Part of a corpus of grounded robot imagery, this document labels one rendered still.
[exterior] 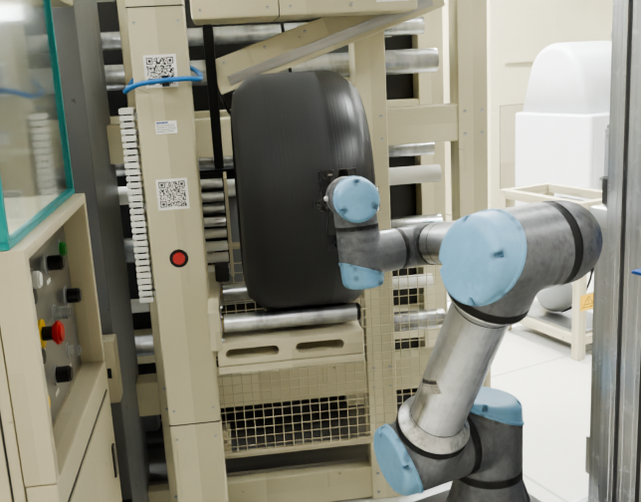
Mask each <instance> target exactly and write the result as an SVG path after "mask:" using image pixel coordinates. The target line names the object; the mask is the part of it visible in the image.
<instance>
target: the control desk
mask: <svg viewBox="0 0 641 502"><path fill-rule="evenodd" d="M0 502H122V498H121V490H120V481H119V473H118V465H117V457H116V449H115V441H114V433H113V424H112V416H111V408H110V400H109V392H108V384H107V369H106V362H105V351H104V343H103V335H102V326H101V318H100V310H99V302H98V294H97V286H96V278H95V270H94V261H93V253H92V245H91V237H90V229H89V221H88V213H87V205H86V197H85V194H84V193H75V194H73V195H72V196H71V197H70V198H68V199H67V200H66V201H65V202H64V203H63V204H62V205H60V206H59V207H58V208H57V209H56V210H55V211H54V212H52V213H51V214H50V215H49V216H48V217H47V218H46V219H44V220H43V221H42V222H41V223H40V224H39V225H38V226H36V227H35V228H34V229H33V230H32V231H31V232H30V233H28V234H27V235H26V236H25V237H24V238H23V239H22V240H20V241H19V242H18V243H17V244H16V245H15V246H14V247H12V248H11V249H10V250H7V251H0Z"/></svg>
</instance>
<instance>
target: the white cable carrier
mask: <svg viewBox="0 0 641 502"><path fill-rule="evenodd" d="M118 114H119V115H123V116H121V117H119V120H120V121H121V122H122V123H120V127H121V128H123V129H122V130H121V135H123V136H122V137H121V141H122V142H124V143H123V144H122V147H123V148H125V150H124V151H123V155H125V157H124V158H123V159H124V162H126V163H125V164H124V168H127V169H126V170H125V175H128V176H127V177H126V181H128V184H127V185H126V186H127V188H129V190H128V191H127V194H128V195H129V197H128V201H129V202H130V204H129V208H131V209H130V210H129V212H130V214H132V215H131V216H130V221H132V222H131V228H132V230H131V231H132V234H133V235H132V239H133V240H134V241H133V247H134V248H133V250H134V253H135V255H134V258H135V259H136V261H135V265H136V272H137V273H136V277H137V278H138V279H137V285H138V291H139V293H138V294H139V297H140V298H139V303H150V302H153V300H154V297H155V296H156V292H155V289H154V287H153V280H152V279H153V274H151V273H152V268H151V262H150V260H151V257H150V256H149V255H150V249H149V248H150V246H149V243H148V242H149V238H148V237H147V236H148V231H147V228H148V227H147V225H146V223H147V218H145V217H146V212H144V211H145V210H146V209H147V206H146V203H145V200H144V199H143V198H144V192H142V191H143V186H142V185H143V181H142V180H141V179H142V174H141V172H142V170H141V161H140V160H139V159H140V154H138V153H139V147H138V146H139V141H138V140H137V139H138V134H136V133H137V127H136V125H137V123H136V121H134V120H135V119H137V113H136V112H135V108H121V109H118ZM132 114H133V115H132ZM133 121H134V122H133Z"/></svg>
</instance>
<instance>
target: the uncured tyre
mask: <svg viewBox="0 0 641 502"><path fill-rule="evenodd" d="M230 120H231V137H232V151H233V165H234V178H235V191H236V203H237V215H238V227H239V238H240V249H241V259H242V269H243V276H244V280H245V284H246V287H247V291H248V295H249V297H250V298H251V299H252V300H254V301H255V302H256V303H258V304H259V305H260V306H262V307H263V308H264V309H267V310H282V309H292V308H303V307H314V306H325V305H336V304H341V303H342V302H344V301H348V300H350V299H353V298H354V299H353V301H355V300H356V298H357V297H358V296H359V295H360V294H361V293H362V292H363V291H364V290H365V289H363V290H351V289H347V288H345V287H344V286H343V284H342V280H341V273H340V267H339V266H338V263H339V259H338V251H328V250H327V248H326V242H325V240H326V215H327V212H321V210H320V209H319V210H316V209H315V206H314V202H315V201H319V200H320V199H321V191H320V188H319V182H318V170H330V169H344V168H356V175H357V176H361V177H364V178H366V179H367V180H369V181H370V182H371V183H372V184H373V185H374V186H375V185H376V184H375V172H374V162H373V153H372V146H371V139H370V133H369V127H368V122H367V117H366V113H365V109H364V106H363V102H362V99H361V96H360V94H359V92H358V90H357V89H356V87H355V86H353V85H352V84H351V83H350V82H349V81H348V80H346V79H345V78H344V77H343V76H342V75H341V74H339V73H335V72H330V71H308V72H290V73H273V74H258V75H255V76H252V77H250V78H247V79H246V80H245V81H244V82H243V83H242V84H241V85H240V86H239V87H238V88H237V89H236V90H235V91H234V92H233V95H232V104H231V114H230ZM296 301H302V302H296ZM285 302H292V303H285ZM279 303H281V304H279Z"/></svg>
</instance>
